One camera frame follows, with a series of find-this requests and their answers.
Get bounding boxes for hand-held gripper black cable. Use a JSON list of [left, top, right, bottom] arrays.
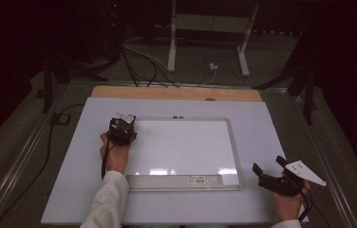
[[297, 185, 332, 228], [101, 139, 117, 181]]

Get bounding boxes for person's right hand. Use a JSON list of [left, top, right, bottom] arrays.
[[271, 180, 311, 223]]

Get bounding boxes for black tripod stand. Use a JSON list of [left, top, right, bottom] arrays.
[[41, 51, 108, 115], [252, 61, 318, 126]]

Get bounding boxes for dark equipment rack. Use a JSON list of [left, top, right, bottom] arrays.
[[102, 0, 128, 66]]

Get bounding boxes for person's left hand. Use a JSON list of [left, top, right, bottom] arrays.
[[99, 131, 132, 175]]

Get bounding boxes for metal floor rail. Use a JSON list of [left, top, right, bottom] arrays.
[[0, 83, 70, 228], [289, 94, 357, 228]]

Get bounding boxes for large white base board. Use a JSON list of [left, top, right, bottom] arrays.
[[40, 96, 310, 226]]

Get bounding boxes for left hand-held gripper black cable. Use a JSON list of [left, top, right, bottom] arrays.
[[101, 139, 117, 181]]

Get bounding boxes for white floor cable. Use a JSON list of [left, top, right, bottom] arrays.
[[122, 41, 217, 87]]

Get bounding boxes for right hand-held gripper black cable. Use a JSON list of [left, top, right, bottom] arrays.
[[297, 185, 332, 228]]

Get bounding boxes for black square floor plate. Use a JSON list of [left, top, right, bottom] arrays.
[[49, 112, 72, 125]]

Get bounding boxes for small framed whiteboard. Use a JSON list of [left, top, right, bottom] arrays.
[[122, 116, 245, 193]]

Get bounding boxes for long black floor cable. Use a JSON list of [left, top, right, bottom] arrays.
[[0, 103, 86, 228]]

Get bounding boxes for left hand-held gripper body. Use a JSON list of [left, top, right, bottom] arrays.
[[106, 112, 139, 147]]

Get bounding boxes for white metal stand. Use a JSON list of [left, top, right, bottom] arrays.
[[166, 0, 260, 78]]

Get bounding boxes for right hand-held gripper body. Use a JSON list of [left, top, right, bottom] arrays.
[[257, 160, 328, 198]]

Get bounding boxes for bundle of black floor cables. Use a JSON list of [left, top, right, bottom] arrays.
[[120, 44, 181, 89]]

